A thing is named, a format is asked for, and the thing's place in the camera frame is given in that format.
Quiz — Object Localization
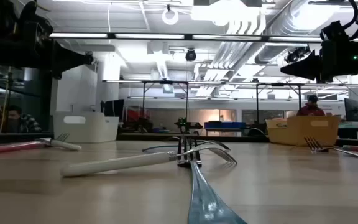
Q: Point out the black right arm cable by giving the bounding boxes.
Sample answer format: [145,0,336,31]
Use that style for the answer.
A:
[342,0,358,41]

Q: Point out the black table edge rail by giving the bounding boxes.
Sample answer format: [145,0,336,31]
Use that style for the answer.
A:
[0,132,358,147]

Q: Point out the black overhead camera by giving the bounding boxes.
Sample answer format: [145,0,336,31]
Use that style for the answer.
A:
[185,48,198,62]

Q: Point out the white plastic bin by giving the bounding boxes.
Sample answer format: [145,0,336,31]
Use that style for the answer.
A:
[53,111,120,144]

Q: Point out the yellow plastic bin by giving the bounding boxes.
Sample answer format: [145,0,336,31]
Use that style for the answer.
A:
[265,115,341,147]

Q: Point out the blue storage crate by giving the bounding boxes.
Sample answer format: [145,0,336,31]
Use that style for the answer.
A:
[203,121,247,130]

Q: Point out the white handled fork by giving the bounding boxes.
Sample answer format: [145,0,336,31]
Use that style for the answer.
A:
[59,145,238,178]

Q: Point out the black computer monitor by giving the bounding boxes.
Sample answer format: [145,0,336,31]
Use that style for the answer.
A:
[103,98,126,118]
[344,98,358,123]

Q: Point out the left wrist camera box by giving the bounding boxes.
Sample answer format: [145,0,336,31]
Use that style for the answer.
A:
[19,1,54,35]

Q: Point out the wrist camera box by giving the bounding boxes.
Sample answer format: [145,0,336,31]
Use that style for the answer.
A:
[19,1,54,35]
[320,20,351,43]

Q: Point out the person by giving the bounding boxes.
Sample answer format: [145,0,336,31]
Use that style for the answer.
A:
[296,95,326,117]
[1,105,42,134]

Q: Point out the teal handled black fork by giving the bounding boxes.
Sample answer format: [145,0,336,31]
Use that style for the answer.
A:
[177,135,249,224]

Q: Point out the black ceiling spotlight cluster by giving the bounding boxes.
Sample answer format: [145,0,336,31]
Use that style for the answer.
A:
[284,45,311,65]

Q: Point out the black device with green light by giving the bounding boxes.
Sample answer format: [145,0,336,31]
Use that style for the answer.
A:
[174,117,204,141]

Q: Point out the white handled utensil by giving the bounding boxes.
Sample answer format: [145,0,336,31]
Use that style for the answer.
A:
[50,139,83,152]

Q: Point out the black metal rack frame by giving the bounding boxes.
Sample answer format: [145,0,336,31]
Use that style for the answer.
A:
[255,82,304,124]
[140,79,190,124]

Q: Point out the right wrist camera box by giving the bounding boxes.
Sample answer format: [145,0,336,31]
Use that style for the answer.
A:
[320,20,351,43]

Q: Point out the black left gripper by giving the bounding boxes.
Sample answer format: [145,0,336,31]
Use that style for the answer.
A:
[14,34,94,79]

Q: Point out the overhead frame light bar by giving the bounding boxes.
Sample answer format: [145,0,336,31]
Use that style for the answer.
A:
[50,32,358,44]

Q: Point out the white ring light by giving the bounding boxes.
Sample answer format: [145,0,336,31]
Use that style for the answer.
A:
[162,7,180,26]

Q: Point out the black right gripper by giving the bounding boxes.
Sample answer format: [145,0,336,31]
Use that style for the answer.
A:
[280,41,358,83]

